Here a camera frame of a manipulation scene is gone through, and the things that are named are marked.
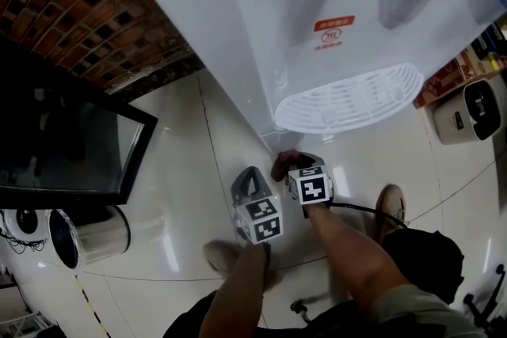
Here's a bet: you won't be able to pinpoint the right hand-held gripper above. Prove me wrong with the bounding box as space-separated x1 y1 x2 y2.
287 152 334 218

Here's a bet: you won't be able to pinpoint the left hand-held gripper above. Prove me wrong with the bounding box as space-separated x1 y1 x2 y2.
231 166 284 245

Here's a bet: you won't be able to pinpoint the brown cloth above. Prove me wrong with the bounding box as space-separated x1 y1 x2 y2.
271 151 307 183

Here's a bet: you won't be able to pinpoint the white water dispenser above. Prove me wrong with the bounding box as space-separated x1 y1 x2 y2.
105 0 507 155

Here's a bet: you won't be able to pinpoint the person's right forearm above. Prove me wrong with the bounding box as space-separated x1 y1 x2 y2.
304 203 411 312

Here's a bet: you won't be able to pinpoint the person's left forearm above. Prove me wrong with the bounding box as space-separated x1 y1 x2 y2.
197 241 274 338

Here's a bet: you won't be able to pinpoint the person's left shoe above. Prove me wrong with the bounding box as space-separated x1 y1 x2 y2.
202 241 284 294

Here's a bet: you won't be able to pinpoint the person's shoe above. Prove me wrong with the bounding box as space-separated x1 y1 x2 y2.
202 241 284 294
374 184 408 246

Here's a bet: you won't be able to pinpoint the person's right shoe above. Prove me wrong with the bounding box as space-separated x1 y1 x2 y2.
374 184 408 246

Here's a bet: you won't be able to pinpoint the person's black shorts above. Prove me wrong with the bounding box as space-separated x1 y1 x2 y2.
164 229 465 338

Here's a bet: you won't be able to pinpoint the white square waste bin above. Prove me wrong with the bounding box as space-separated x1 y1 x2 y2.
431 78 505 146

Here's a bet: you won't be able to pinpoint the printed cardboard box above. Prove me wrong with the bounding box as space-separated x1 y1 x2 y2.
411 47 507 110

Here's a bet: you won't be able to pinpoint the steel trash can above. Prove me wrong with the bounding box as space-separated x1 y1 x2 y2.
48 205 132 270

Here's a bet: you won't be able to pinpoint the person's beige shirt sleeve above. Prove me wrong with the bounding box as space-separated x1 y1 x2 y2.
372 283 488 338

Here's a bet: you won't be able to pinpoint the black framed glass panel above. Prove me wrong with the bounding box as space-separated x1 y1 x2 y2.
0 39 158 207

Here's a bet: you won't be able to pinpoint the yellow and black striped tape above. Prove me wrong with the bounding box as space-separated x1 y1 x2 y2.
74 275 114 338

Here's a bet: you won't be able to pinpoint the flat black box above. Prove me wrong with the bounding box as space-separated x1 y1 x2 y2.
469 23 507 61

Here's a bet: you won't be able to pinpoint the black chair base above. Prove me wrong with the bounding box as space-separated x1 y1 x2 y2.
463 263 507 338

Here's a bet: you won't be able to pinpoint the white round device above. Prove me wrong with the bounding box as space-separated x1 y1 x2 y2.
2 208 52 241

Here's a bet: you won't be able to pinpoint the white wire rack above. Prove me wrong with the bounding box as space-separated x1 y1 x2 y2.
0 268 52 338

